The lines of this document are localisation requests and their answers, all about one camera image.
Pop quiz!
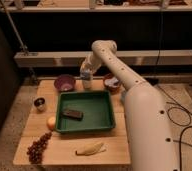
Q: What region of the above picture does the green plastic tray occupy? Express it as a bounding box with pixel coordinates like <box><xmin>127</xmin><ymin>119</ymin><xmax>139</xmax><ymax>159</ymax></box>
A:
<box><xmin>55</xmin><ymin>91</ymin><xmax>116</xmax><ymax>134</ymax></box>

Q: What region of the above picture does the purple bowl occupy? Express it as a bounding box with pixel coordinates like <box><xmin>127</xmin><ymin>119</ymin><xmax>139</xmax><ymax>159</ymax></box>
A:
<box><xmin>54</xmin><ymin>74</ymin><xmax>76</xmax><ymax>92</ymax></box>

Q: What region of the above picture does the yellow banana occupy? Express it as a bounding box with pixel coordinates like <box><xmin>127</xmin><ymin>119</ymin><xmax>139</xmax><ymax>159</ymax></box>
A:
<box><xmin>75</xmin><ymin>142</ymin><xmax>106</xmax><ymax>156</ymax></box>

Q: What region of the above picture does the brown bowl with cloth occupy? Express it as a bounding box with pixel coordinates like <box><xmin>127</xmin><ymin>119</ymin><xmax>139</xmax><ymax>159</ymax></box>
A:
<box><xmin>103</xmin><ymin>73</ymin><xmax>121</xmax><ymax>93</ymax></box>

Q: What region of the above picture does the upper shelf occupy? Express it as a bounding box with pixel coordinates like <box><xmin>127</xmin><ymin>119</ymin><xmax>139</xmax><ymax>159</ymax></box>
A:
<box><xmin>0</xmin><ymin>0</ymin><xmax>192</xmax><ymax>12</ymax></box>

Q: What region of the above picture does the yellow round fruit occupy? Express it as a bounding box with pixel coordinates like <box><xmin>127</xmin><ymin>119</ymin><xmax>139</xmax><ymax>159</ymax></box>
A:
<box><xmin>47</xmin><ymin>116</ymin><xmax>56</xmax><ymax>131</ymax></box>

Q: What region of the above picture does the black floor cable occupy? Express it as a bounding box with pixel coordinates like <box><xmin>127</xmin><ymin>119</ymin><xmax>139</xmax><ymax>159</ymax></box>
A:
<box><xmin>154</xmin><ymin>83</ymin><xmax>192</xmax><ymax>171</ymax></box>

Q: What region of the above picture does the red grape bunch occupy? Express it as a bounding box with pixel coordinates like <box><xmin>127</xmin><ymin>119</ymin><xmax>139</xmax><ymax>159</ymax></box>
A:
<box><xmin>27</xmin><ymin>132</ymin><xmax>52</xmax><ymax>164</ymax></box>

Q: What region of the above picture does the small metal cup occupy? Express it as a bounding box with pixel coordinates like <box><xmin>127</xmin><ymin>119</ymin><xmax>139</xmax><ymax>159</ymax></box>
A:
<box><xmin>34</xmin><ymin>97</ymin><xmax>46</xmax><ymax>112</ymax></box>

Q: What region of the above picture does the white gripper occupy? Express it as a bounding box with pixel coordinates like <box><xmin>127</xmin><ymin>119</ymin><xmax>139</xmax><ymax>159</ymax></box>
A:
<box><xmin>80</xmin><ymin>63</ymin><xmax>93</xmax><ymax>90</ymax></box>

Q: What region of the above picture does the diagonal metal pole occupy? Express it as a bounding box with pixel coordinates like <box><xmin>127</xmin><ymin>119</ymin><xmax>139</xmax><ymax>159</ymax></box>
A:
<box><xmin>0</xmin><ymin>0</ymin><xmax>30</xmax><ymax>56</ymax></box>

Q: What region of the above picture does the lower metal shelf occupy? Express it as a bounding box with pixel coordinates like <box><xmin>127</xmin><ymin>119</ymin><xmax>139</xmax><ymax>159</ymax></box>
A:
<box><xmin>14</xmin><ymin>50</ymin><xmax>192</xmax><ymax>68</ymax></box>

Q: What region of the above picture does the dark brown sponge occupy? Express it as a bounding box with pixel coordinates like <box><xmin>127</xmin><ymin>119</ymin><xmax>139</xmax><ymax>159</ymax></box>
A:
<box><xmin>62</xmin><ymin>109</ymin><xmax>83</xmax><ymax>120</ymax></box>

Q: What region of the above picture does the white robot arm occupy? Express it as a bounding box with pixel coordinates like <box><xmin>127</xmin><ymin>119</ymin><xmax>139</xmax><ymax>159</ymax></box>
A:
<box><xmin>80</xmin><ymin>40</ymin><xmax>181</xmax><ymax>171</ymax></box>

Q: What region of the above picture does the hanging black cable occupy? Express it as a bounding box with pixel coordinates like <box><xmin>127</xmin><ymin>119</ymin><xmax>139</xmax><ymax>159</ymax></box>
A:
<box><xmin>154</xmin><ymin>6</ymin><xmax>164</xmax><ymax>76</ymax></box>

